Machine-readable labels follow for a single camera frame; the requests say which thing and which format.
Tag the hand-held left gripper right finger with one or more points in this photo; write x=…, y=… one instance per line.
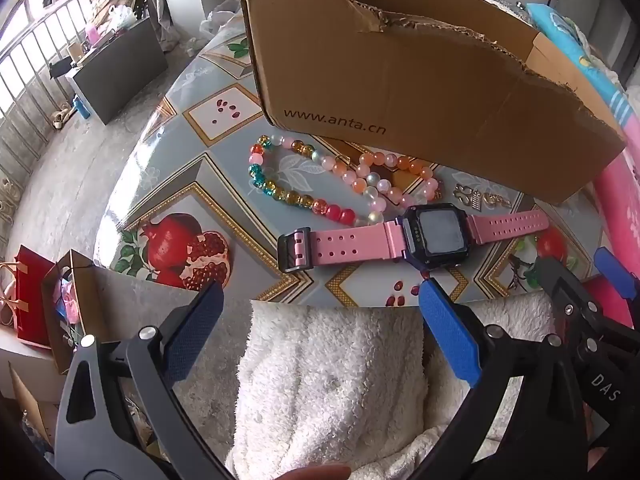
x=447, y=330

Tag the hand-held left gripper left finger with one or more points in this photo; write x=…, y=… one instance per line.
x=195, y=330

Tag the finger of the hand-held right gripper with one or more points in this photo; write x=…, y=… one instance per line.
x=612, y=270
x=560, y=285

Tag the gold butterfly hair clip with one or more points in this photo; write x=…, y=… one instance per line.
x=465, y=195

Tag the brown cardboard box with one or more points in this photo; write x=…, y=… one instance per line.
x=425, y=85

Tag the pink floral blanket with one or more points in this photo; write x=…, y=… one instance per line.
x=622, y=200

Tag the brown paper bag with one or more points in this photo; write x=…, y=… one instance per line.
x=82, y=300

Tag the white fluffy cloth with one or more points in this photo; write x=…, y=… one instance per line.
x=325, y=385

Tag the fruit print tablecloth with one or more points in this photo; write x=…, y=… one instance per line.
x=165, y=170

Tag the red paper bag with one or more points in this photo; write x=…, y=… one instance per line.
x=27, y=300

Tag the blue printed pillow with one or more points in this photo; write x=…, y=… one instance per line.
x=585, y=55

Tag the grey cabinet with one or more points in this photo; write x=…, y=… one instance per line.
x=125, y=70

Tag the white plastic bag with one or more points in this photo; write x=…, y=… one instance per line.
x=120, y=16
x=220, y=17

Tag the metal window railing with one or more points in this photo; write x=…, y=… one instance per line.
x=30, y=60

